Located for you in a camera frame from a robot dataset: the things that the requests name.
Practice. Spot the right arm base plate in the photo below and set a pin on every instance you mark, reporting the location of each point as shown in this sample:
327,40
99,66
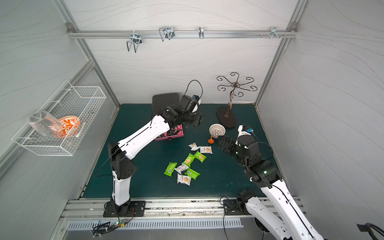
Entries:
231,208

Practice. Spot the pink top drawer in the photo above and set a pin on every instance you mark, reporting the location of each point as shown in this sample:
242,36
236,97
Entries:
177,132

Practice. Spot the metal hook middle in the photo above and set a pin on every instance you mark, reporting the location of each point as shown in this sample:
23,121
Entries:
166,33

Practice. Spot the white cookie packet small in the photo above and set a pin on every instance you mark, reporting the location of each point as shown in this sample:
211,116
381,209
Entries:
194,147

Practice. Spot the green cookie packet far left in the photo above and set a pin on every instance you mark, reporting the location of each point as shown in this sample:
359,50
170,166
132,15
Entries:
170,169

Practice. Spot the metal hook right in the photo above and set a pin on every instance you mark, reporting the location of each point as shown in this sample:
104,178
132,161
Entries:
274,33

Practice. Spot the black pink drawer cabinet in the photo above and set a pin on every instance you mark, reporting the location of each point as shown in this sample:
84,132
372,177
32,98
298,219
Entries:
161,101

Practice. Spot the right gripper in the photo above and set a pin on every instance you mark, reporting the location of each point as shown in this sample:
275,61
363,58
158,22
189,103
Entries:
228,144

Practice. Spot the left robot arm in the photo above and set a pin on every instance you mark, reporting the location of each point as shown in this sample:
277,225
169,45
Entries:
122,153

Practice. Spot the orange patterned bowl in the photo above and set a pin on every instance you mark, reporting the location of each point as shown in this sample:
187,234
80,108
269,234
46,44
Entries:
70,127

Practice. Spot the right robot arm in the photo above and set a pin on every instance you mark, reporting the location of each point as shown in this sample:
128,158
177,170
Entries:
289,223

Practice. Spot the white cookie packet bottom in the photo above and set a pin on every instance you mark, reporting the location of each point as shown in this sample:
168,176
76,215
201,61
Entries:
183,179

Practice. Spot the metal hook small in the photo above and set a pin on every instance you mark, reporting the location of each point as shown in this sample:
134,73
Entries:
201,32

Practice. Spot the green cookie packet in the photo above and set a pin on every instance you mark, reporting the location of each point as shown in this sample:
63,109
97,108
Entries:
170,169
199,156
189,160
192,174

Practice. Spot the green cookie packet lower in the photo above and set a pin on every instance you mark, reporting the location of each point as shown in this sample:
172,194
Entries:
192,174

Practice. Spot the black metal jewelry stand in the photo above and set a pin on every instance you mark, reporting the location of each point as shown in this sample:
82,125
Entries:
236,89

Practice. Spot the white cookie packet upper right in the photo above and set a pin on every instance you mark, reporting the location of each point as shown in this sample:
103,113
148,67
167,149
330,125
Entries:
206,150

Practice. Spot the metal double hook left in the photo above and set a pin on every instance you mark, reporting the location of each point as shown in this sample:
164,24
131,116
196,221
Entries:
134,42

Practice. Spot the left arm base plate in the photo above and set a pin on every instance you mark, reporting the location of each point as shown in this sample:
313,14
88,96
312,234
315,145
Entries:
129,209

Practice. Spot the green cookie packet upper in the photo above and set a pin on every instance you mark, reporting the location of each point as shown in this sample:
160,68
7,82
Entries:
199,156

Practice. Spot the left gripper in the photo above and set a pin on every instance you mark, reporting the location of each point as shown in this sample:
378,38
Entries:
193,118

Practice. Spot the green cookie packet centre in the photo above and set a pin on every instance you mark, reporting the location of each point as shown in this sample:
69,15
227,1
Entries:
189,160

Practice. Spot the metal rail bar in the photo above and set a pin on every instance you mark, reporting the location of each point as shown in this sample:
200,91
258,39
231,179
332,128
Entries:
179,34

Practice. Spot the white strainer orange handle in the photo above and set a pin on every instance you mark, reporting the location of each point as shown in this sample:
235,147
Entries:
215,131

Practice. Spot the white cookie packet middle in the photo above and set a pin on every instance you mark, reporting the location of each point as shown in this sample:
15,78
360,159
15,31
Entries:
180,169

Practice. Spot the white wire basket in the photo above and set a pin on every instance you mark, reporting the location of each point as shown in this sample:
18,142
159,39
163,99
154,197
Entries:
83,102

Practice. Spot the clear glass cup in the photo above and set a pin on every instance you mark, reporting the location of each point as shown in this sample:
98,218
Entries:
46,124

